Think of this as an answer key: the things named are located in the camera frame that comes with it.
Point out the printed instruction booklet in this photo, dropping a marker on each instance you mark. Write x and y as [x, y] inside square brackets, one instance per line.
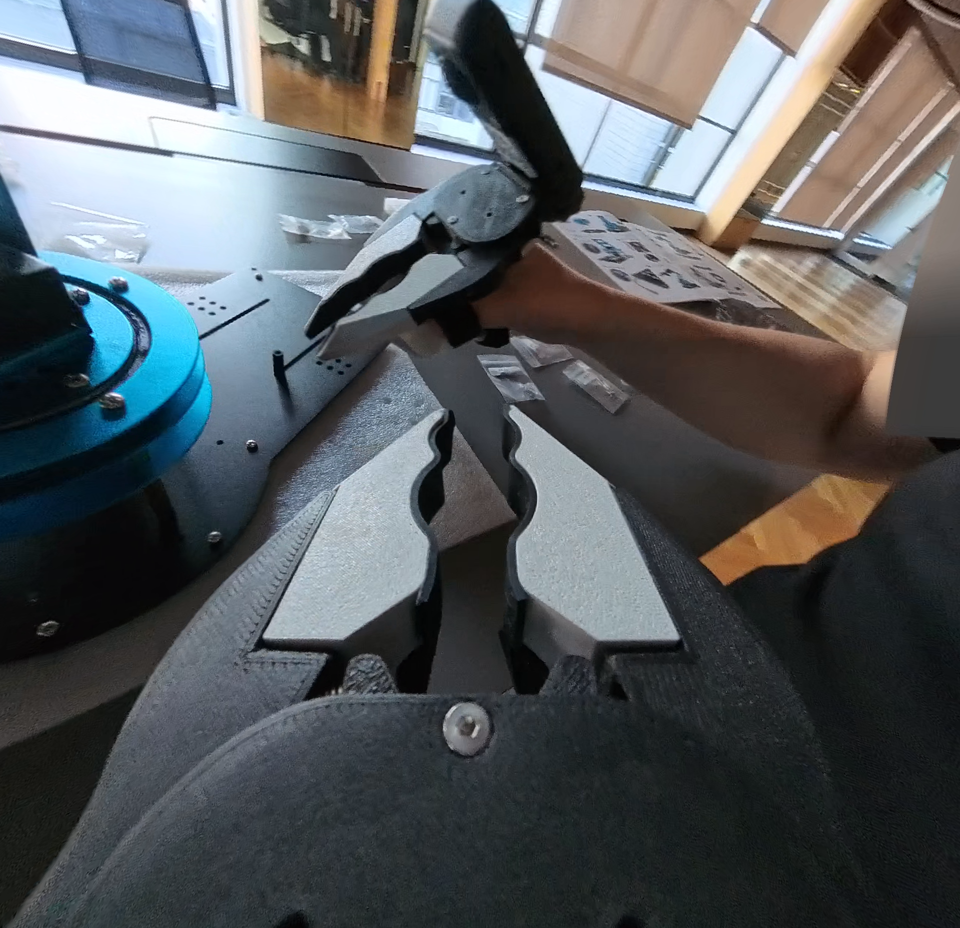
[660, 256]

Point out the beige roller blind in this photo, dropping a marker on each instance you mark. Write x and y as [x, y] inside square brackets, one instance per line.
[637, 35]

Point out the crumpled clear plastic bag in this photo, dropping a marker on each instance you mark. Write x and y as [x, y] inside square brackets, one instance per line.
[322, 226]
[105, 249]

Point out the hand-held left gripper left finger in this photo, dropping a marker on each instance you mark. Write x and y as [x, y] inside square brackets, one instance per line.
[352, 568]

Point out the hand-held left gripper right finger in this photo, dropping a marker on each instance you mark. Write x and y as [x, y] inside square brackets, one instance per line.
[585, 560]

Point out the person's right hand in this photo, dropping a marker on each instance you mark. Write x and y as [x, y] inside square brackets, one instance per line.
[547, 290]

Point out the blue toy robot arm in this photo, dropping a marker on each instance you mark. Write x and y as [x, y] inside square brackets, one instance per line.
[172, 373]

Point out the black triangular base plate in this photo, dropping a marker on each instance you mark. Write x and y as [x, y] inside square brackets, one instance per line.
[240, 328]

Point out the large glass window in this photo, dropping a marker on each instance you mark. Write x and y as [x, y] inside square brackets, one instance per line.
[22, 12]

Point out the white foam sheet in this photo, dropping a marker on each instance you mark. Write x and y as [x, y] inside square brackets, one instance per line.
[405, 395]

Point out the dark grey desk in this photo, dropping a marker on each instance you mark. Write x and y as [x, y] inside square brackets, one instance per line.
[225, 222]

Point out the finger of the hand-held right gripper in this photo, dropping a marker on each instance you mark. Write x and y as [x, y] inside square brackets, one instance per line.
[420, 290]
[367, 275]

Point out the person's black clothing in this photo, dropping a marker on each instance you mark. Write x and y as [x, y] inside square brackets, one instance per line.
[862, 643]

